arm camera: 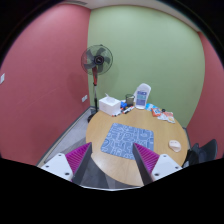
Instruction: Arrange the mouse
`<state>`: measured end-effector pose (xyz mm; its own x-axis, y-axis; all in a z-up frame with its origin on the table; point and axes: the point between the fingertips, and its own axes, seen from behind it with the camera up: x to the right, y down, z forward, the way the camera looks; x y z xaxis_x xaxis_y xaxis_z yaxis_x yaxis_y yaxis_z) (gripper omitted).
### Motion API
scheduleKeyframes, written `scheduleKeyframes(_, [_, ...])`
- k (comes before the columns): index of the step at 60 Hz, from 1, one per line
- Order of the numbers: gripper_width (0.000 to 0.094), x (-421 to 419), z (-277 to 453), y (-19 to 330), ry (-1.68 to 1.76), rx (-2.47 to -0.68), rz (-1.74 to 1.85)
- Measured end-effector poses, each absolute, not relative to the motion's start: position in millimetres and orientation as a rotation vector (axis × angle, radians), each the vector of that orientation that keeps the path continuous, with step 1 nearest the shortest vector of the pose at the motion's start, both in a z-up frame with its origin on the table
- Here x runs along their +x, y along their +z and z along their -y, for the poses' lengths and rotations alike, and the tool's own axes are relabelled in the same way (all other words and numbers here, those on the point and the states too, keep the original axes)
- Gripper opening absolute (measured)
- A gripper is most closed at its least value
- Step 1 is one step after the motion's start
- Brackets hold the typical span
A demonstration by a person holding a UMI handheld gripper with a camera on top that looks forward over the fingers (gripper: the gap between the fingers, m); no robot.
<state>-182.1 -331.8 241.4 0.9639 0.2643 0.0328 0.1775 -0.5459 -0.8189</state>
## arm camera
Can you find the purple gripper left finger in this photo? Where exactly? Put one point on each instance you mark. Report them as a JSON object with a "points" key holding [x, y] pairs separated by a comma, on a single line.
{"points": [[70, 166]]}

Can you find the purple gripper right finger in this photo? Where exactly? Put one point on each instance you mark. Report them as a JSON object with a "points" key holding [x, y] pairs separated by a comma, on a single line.
{"points": [[152, 166]]}

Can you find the blue patterned mouse pad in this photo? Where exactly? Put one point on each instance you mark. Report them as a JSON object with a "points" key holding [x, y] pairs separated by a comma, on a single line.
{"points": [[120, 139]]}

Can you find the round wooden table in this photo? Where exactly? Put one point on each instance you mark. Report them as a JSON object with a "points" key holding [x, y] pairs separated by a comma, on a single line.
{"points": [[125, 170]]}

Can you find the black office chair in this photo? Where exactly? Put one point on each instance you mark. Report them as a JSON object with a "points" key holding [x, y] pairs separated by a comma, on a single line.
{"points": [[200, 154]]}

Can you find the orange snack packet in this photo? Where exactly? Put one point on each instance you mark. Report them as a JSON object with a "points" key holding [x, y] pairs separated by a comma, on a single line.
{"points": [[162, 114]]}

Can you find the blue snack packet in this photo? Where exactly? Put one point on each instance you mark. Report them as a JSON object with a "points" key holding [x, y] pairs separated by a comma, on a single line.
{"points": [[150, 106]]}

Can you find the red white marker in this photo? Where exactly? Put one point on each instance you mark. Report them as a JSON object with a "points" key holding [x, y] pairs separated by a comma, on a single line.
{"points": [[128, 110]]}

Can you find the blue small object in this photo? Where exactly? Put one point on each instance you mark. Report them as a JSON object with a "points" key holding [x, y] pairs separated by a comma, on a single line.
{"points": [[123, 105]]}

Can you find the dark glass jar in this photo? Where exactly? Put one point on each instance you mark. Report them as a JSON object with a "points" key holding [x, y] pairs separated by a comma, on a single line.
{"points": [[129, 99]]}

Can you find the white tissue box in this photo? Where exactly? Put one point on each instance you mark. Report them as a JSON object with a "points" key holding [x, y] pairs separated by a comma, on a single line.
{"points": [[109, 105]]}

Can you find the white wipes pack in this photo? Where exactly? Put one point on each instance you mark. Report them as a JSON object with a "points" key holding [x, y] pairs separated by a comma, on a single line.
{"points": [[141, 95]]}

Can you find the black standing fan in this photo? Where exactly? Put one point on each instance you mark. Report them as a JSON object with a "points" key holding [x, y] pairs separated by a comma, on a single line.
{"points": [[96, 60]]}

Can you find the white wall socket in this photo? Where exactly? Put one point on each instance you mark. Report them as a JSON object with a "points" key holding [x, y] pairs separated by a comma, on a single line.
{"points": [[84, 98]]}

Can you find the white light switch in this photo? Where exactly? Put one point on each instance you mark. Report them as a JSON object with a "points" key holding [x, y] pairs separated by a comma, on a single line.
{"points": [[2, 78]]}

